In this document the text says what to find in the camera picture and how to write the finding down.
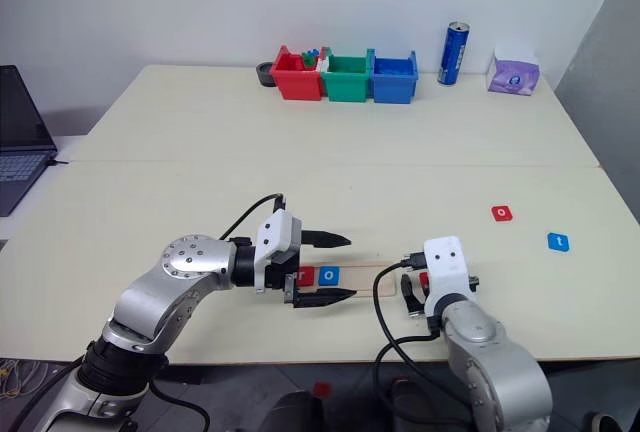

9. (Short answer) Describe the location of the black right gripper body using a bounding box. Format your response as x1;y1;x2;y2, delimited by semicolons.
405;275;481;320

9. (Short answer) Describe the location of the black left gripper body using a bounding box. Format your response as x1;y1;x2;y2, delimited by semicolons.
264;219;309;307

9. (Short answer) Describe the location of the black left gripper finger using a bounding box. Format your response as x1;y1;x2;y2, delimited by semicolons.
292;287;358;310
304;229;353;250

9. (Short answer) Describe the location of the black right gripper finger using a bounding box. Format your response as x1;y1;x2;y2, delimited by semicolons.
399;273;421;309

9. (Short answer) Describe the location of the long wooden tray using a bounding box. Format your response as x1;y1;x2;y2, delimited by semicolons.
294;262;399;299

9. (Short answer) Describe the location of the green plastic bin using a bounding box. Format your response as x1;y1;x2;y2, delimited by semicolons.
319;48;375;103

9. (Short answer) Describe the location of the red plastic bin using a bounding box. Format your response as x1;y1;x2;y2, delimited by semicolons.
270;44;325;102

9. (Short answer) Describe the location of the blue plastic bin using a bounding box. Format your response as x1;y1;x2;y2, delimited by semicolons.
370;49;419;105

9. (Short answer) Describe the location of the black round holder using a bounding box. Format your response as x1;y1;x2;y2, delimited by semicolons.
255;61;278;89

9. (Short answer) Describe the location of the blue drink can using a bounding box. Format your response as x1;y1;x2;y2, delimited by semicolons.
437;20;471;87

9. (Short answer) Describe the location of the purple tissue box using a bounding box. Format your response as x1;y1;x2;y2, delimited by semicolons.
487;44;542;98

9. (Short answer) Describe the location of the dark grey laptop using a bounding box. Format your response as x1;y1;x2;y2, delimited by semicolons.
0;64;59;218

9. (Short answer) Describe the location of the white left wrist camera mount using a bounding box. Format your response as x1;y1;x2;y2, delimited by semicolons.
252;210;304;296

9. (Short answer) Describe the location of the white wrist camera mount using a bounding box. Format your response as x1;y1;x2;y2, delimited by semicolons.
252;210;304;296
422;235;473;321

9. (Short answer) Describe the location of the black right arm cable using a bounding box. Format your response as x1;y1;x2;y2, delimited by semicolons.
372;250;442;432

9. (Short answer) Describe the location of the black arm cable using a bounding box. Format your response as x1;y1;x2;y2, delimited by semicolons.
372;250;442;432
218;193;289;243

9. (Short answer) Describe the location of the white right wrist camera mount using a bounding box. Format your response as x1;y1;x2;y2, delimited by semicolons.
422;235;473;321

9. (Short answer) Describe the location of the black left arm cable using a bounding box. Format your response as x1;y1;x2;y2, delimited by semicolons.
218;193;289;243

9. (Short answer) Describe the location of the thin black cable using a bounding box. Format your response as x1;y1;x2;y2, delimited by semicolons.
148;380;212;432

